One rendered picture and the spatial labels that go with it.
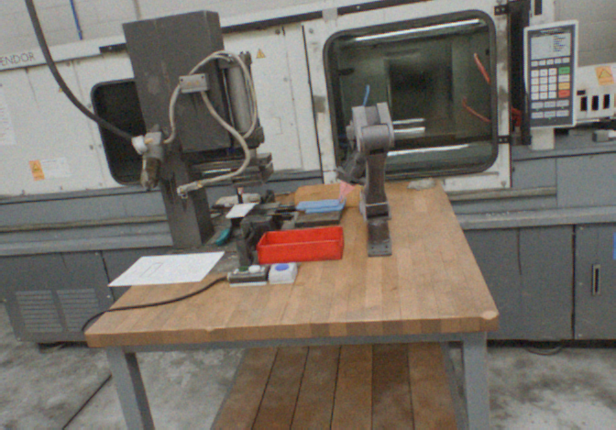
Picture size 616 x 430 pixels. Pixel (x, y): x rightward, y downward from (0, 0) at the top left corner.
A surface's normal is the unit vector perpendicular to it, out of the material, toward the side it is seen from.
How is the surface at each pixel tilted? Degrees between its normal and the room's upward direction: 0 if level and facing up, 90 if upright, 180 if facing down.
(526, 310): 90
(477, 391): 90
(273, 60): 90
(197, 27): 90
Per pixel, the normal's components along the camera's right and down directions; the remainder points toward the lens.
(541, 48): -0.38, 0.43
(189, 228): -0.14, 0.30
